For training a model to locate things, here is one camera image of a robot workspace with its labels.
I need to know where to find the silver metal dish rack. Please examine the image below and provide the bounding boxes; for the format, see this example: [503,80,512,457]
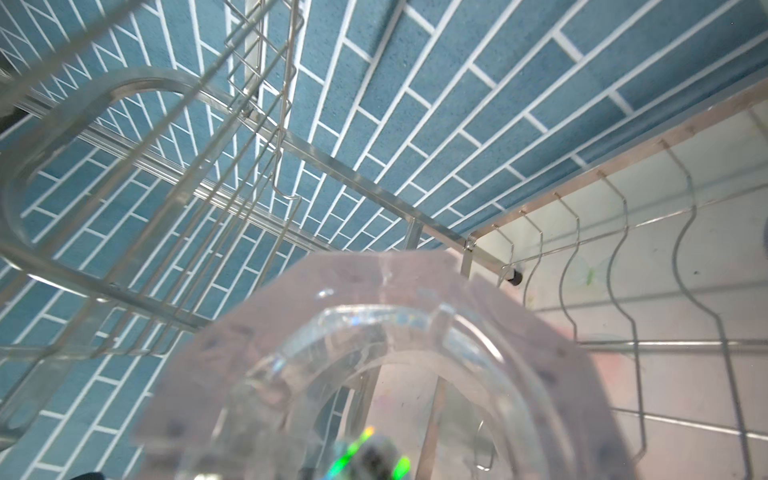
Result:
[1,0,767,479]

